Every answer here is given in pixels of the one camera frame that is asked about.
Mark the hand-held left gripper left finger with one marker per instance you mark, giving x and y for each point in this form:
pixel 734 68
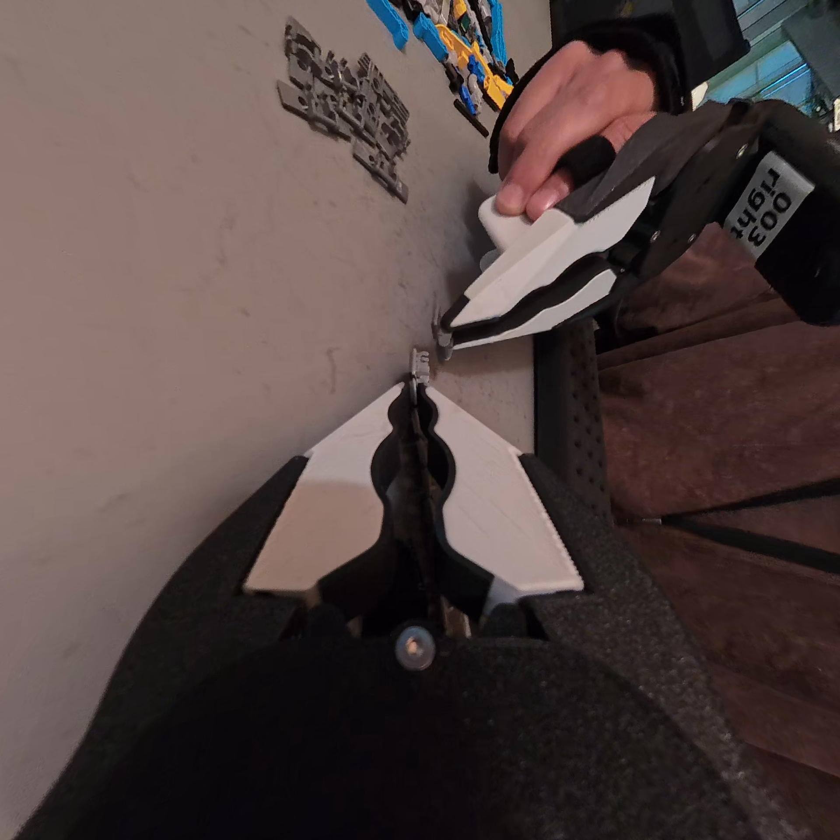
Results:
pixel 321 518

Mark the pile of small building bricks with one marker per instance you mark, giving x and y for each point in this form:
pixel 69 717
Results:
pixel 459 46

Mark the grey desk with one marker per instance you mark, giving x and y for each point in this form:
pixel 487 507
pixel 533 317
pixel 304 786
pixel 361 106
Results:
pixel 164 328

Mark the person's right hand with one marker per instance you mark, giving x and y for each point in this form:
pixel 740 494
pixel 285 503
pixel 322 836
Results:
pixel 571 105

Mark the black perforated pad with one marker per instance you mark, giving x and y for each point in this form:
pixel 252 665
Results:
pixel 577 407

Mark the pile of grey links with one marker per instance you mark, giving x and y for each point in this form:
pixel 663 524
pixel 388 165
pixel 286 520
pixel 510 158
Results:
pixel 348 111

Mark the single grey track link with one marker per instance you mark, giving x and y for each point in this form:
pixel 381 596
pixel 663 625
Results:
pixel 445 341

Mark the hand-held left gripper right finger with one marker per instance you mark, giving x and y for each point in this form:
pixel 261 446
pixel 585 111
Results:
pixel 512 518

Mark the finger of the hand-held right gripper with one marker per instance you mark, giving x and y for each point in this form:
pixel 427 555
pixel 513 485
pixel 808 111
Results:
pixel 525 275
pixel 571 308

